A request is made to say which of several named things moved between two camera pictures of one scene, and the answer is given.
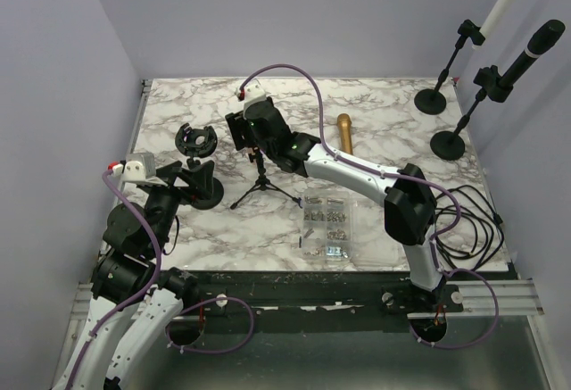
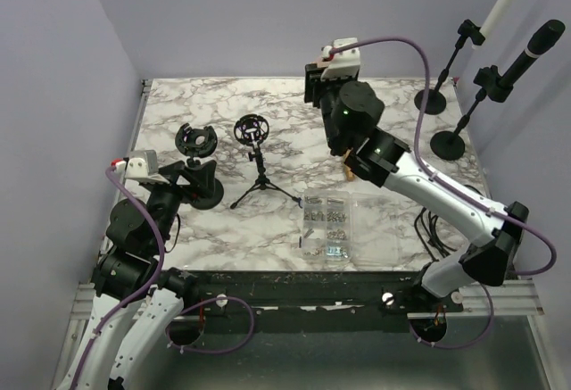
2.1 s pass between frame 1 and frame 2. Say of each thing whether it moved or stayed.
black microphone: stayed
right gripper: moved
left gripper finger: stayed
